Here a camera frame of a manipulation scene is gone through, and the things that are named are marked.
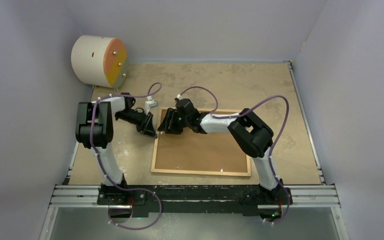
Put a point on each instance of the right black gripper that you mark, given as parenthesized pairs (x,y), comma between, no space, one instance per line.
(166,125)

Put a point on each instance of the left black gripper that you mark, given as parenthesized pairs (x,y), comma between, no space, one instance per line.
(148,129)

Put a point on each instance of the brown cardboard backing board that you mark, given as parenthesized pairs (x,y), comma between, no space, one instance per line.
(202,152)

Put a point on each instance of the wooden picture frame with glass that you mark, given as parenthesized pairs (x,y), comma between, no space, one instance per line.
(178,172)

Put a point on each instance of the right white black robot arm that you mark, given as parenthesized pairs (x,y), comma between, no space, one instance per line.
(251,133)

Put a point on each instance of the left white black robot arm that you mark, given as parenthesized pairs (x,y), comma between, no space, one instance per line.
(95,131)

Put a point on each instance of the white cylindrical drum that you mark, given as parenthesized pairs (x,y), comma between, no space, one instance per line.
(100,61)

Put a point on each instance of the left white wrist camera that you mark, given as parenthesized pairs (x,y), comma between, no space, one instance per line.
(149,104)

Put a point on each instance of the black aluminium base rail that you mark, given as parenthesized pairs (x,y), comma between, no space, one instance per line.
(247,200)

